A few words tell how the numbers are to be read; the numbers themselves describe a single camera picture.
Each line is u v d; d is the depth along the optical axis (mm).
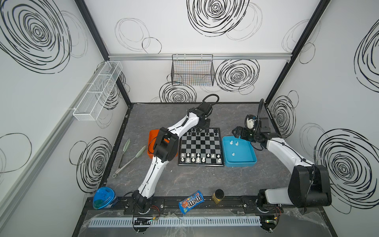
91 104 735
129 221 694
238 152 934
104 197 688
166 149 597
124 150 919
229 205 755
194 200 738
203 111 784
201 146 937
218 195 686
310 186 413
